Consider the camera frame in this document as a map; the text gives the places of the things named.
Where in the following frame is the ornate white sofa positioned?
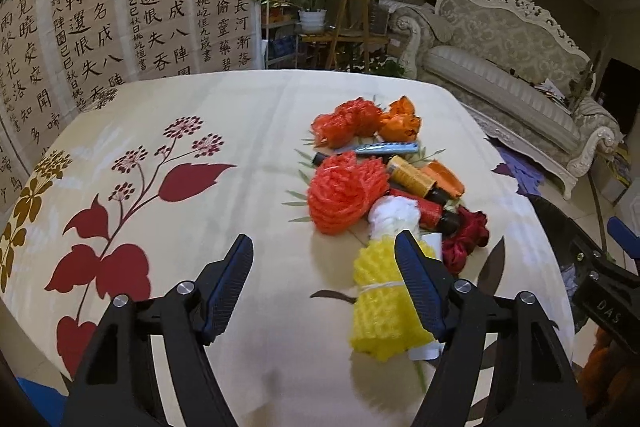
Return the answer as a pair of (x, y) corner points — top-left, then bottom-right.
(382, 0), (623, 197)

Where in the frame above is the metal storage shelf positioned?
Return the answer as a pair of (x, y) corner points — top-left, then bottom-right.
(260, 0), (300, 69)

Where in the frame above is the red crumpled plastic bag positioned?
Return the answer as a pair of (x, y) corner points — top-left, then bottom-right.
(310, 98), (382, 150)

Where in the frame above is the orange crumpled paper ball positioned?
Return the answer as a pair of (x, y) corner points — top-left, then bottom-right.
(378, 95), (422, 142)

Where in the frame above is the floral cream tablecloth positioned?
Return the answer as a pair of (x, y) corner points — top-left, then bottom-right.
(1, 70), (574, 426)

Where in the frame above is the yellow label bottle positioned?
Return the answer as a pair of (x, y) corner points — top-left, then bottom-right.
(386, 155), (451, 206)

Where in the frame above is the yellow foam net sleeve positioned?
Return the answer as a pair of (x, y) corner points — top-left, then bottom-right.
(350, 235), (435, 362)

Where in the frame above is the red label bottle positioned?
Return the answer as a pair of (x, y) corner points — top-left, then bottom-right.
(388, 188), (460, 236)

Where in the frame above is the dark red crumpled wrapper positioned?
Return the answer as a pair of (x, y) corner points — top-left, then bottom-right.
(442, 206), (489, 275)

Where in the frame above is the calligraphy folding screen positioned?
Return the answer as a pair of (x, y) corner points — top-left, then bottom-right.
(1, 0), (262, 212)

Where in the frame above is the wooden plant stand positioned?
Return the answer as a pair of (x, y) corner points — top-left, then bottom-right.
(299, 0), (388, 72)

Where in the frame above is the orange foam net ball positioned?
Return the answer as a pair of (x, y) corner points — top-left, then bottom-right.
(307, 152), (390, 235)

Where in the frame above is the flat orange wrapper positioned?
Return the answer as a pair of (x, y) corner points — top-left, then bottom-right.
(421, 160), (465, 199)

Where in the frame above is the light blue tube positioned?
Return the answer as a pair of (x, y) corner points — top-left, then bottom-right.
(335, 142), (420, 156)

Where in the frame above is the purple cloth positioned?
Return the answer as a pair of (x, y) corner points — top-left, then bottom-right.
(494, 145), (544, 196)

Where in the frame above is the black cylinder tube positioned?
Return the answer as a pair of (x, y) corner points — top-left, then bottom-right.
(311, 152), (329, 167)

